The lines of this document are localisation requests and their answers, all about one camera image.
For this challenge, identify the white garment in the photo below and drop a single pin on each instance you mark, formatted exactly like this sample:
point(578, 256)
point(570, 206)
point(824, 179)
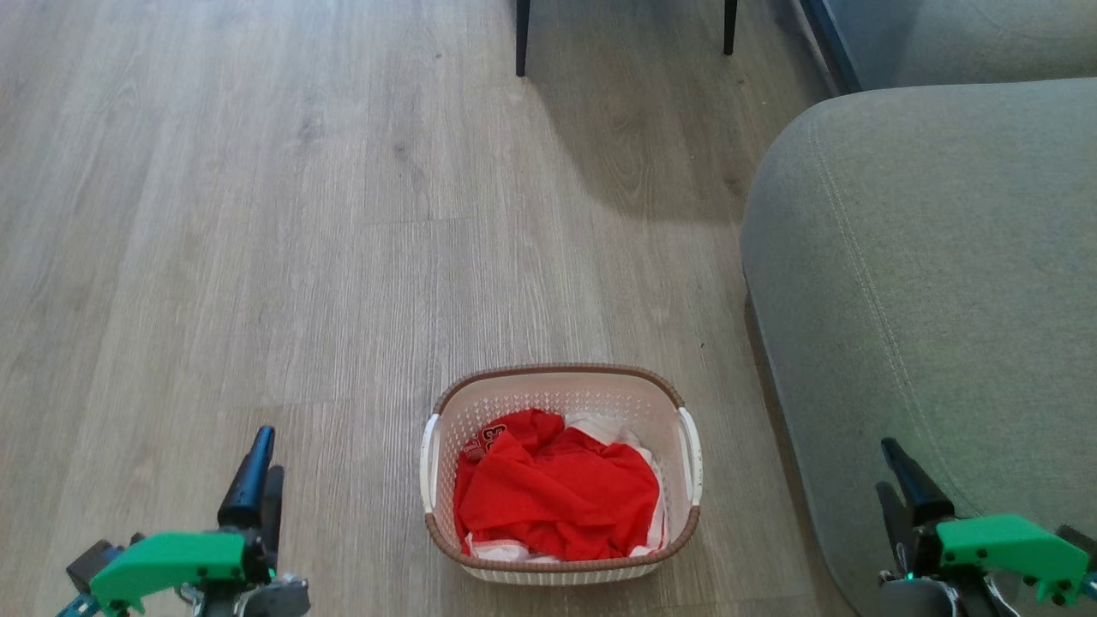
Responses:
point(602, 427)

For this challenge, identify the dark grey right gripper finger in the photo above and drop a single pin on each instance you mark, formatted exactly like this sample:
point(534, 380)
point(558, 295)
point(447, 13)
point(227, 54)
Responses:
point(921, 497)
point(896, 527)

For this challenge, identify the red jersey garment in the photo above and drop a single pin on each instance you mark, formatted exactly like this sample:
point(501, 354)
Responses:
point(557, 497)

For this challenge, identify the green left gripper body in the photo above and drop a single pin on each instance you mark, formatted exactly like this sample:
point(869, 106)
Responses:
point(171, 561)

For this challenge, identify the grey sofa section dark base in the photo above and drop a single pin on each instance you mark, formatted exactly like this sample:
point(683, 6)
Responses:
point(986, 43)

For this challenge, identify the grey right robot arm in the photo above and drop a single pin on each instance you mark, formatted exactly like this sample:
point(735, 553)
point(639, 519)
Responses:
point(921, 600)

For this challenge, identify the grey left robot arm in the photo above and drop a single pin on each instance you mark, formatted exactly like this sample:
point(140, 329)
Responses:
point(283, 597)

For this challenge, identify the dark grey left wrist camera box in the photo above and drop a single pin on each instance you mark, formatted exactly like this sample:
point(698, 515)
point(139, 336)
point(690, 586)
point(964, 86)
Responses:
point(90, 564)

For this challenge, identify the dark grey right wrist camera box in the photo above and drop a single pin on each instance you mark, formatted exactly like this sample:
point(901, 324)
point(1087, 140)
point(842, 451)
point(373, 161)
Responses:
point(1078, 542)

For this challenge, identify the dark grey wrist camera box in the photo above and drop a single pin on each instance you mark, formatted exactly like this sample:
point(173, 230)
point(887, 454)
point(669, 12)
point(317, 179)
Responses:
point(1078, 542)
point(90, 564)

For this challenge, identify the large grey fabric sofa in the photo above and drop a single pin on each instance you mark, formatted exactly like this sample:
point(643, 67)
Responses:
point(943, 300)

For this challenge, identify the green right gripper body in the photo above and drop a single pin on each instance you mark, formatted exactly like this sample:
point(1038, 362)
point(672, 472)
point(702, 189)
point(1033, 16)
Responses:
point(1011, 548)

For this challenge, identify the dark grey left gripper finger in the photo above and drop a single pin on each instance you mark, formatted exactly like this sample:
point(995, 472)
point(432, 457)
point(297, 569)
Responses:
point(247, 488)
point(274, 506)

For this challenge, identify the grey upholstered chair black legs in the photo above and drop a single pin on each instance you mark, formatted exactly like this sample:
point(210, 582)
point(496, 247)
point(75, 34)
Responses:
point(522, 34)

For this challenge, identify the white plastic laundry basket brown rim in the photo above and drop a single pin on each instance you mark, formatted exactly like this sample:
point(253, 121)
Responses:
point(557, 387)

